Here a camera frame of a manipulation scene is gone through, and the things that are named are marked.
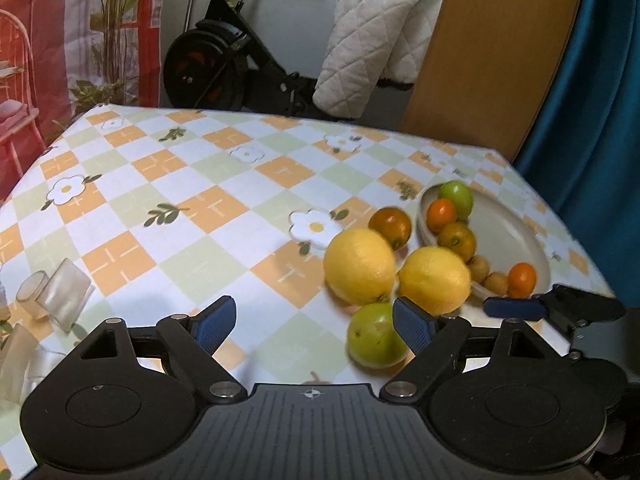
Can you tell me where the bright orange tangerine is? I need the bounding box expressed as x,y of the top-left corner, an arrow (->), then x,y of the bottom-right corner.
508,262 -> 537,299
425,198 -> 458,234

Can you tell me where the brown longan fruit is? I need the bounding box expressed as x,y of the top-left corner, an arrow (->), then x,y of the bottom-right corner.
468,255 -> 490,284
483,272 -> 509,297

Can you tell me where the green guava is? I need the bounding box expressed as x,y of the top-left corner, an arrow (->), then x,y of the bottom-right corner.
438,180 -> 474,221
346,302 -> 408,370

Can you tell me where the greenish orange tangerine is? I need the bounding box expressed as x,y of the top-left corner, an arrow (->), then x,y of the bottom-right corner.
437,222 -> 477,262

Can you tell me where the right yellow lemon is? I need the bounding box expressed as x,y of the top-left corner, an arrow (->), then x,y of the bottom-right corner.
396,246 -> 472,316

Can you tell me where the yellow lemon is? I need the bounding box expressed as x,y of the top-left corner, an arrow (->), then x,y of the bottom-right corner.
323,228 -> 396,306
396,246 -> 472,316

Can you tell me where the left yellow lemon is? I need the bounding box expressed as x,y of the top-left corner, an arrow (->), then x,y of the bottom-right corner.
323,228 -> 396,306

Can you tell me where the dark orange far tangerine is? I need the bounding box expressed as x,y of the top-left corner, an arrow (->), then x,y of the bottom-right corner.
368,207 -> 412,250

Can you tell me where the checkered floral tablecloth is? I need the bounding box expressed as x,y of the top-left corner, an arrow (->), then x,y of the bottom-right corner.
1,105 -> 608,386

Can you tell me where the teal curtain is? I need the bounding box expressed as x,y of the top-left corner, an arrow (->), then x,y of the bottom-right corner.
515,0 -> 639,308

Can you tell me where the wooden board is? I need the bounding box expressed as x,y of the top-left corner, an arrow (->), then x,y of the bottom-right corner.
401,0 -> 580,160

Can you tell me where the black exercise bike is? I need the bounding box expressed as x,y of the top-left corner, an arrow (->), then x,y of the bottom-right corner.
162,0 -> 417,118

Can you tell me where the white quilted blanket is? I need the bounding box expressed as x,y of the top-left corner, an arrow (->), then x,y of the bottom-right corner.
312,0 -> 442,119

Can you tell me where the pink printed backdrop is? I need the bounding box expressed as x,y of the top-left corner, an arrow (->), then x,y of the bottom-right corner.
1,0 -> 163,197

